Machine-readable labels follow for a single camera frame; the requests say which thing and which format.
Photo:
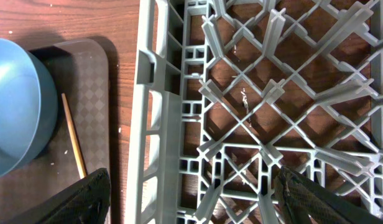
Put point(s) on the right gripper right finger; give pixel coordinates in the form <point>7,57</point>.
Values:
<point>302,200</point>

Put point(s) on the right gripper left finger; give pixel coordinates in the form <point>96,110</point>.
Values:
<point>86,201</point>

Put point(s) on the wooden chopstick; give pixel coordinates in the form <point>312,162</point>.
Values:
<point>73,138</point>

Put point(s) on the dark blue plate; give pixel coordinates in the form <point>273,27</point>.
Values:
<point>28,106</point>

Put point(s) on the brown serving tray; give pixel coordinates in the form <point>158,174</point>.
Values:
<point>80,70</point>

